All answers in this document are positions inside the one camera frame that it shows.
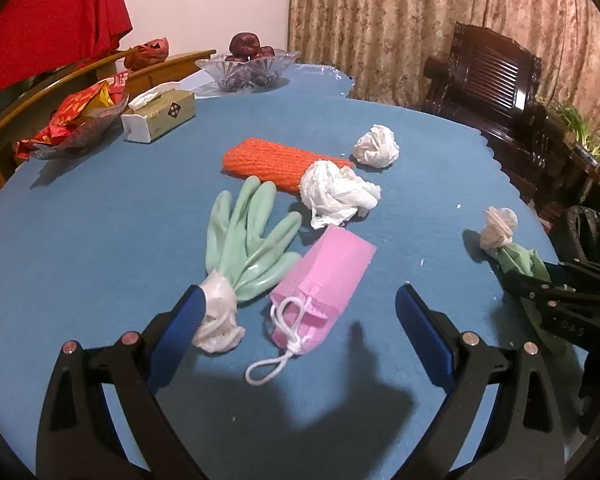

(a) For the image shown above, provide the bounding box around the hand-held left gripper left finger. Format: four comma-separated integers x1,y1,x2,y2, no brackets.
35,284,208,480

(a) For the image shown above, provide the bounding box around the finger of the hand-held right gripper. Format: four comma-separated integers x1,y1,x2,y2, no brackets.
500,272,600,309
542,259,600,292

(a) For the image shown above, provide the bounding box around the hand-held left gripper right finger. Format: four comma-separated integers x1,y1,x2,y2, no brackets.
395,282,566,480

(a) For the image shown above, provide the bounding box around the green rubber glove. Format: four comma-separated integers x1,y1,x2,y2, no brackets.
480,206,583,358
191,176,303,356

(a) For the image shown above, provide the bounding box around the waste bin with black bag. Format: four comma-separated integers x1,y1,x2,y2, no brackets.
565,205,600,271

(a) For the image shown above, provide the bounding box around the pink mesh drawstring pouch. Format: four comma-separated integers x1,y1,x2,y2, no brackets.
245,225,378,388

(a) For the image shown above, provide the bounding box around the large white tissue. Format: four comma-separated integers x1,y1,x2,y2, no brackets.
299,160,382,230

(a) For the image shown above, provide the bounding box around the small white tissue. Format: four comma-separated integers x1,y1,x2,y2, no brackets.
352,124,401,168

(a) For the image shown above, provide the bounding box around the orange mesh scrubber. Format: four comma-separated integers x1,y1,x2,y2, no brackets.
221,137,356,195

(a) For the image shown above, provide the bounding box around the dark wooden side table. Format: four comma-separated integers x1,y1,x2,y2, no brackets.
530,130,600,221

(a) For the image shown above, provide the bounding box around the potted green plant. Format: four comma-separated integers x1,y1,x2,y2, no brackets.
550,97,600,181

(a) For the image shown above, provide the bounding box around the tissue box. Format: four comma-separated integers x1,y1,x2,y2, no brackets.
121,85,197,143

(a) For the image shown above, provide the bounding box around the glass snack dish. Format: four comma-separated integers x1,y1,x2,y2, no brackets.
27,92,131,161

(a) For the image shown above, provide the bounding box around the dark wooden armchair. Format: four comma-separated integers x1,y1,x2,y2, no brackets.
422,21,548,161

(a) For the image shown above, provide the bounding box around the red patterned snack packet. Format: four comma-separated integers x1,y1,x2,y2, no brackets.
14,125,76,157
50,71,131,128

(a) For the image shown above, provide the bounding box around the yellow snack packet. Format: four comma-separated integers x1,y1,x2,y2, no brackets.
87,82,117,111

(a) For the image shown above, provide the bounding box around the glass fruit bowl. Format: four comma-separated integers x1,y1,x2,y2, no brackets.
195,49,302,92

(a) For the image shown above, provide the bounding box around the light wooden cabinet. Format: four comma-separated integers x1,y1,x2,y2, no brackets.
0,49,217,211

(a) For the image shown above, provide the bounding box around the light blue tablecloth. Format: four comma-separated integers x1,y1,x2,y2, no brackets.
172,62,357,108

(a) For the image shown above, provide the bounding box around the red patterned bag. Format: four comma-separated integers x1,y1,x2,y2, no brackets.
123,36,171,71

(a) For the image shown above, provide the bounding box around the beige floral curtain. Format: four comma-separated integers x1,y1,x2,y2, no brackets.
286,0,600,133

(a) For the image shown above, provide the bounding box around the red cloth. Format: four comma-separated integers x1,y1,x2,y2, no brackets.
0,0,133,103

